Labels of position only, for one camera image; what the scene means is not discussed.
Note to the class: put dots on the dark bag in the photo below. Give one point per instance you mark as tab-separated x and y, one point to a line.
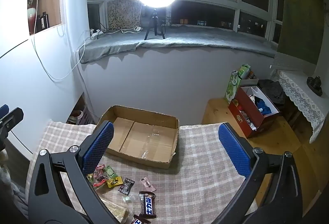
272	91

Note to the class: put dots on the green candy packet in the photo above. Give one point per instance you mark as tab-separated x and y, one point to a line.
110	171

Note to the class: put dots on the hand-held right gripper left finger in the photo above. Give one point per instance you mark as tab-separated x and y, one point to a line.
99	148

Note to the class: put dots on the white figurine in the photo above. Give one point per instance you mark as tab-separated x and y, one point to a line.
3	159

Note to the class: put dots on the plaid tablecloth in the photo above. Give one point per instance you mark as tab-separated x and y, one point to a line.
200	175

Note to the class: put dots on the leopard patterned panel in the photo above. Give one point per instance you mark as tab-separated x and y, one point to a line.
120	15

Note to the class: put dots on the dark bottles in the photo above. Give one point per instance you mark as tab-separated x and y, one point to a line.
42	20

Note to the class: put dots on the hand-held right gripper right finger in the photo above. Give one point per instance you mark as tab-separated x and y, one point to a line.
235	152

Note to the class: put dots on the red and white ornament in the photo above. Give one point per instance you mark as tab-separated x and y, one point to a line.
31	13

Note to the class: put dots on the clear cracker packet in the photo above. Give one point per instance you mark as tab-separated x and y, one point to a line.
118	212

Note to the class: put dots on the small yellow-green candy packet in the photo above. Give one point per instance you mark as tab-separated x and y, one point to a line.
90	177

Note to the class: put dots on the green curtain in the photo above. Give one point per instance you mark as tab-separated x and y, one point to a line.
298	20

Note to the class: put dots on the green carton box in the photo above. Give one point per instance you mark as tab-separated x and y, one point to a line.
232	87

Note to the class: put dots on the white power adapter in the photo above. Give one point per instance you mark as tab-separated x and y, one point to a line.
138	29

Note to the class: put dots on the black tripod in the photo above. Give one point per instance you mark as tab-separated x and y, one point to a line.
155	20

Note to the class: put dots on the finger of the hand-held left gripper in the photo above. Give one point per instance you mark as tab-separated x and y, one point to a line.
3	110
12	119

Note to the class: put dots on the brown chocolate bar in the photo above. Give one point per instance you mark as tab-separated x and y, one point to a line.
137	221
147	204

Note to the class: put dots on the pink striped candy packet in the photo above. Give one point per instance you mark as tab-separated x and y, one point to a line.
99	169

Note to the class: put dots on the blue cloth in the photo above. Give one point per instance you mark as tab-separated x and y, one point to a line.
264	107

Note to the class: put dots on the cardboard box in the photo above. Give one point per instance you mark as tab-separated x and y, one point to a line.
144	136

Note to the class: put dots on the white lace cloth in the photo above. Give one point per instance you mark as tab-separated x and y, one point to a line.
300	92

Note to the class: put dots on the yellow candy packet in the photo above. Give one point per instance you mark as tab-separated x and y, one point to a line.
115	182

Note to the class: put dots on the black candy packet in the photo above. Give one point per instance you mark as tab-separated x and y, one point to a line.
126	186

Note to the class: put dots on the small pale green candy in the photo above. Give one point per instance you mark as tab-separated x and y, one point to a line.
127	199

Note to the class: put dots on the red storage box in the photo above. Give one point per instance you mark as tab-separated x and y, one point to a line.
246	108

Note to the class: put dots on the dark figurine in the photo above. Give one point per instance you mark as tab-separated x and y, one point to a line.
314	83

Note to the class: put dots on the white power strip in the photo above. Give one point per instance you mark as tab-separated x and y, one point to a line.
96	33

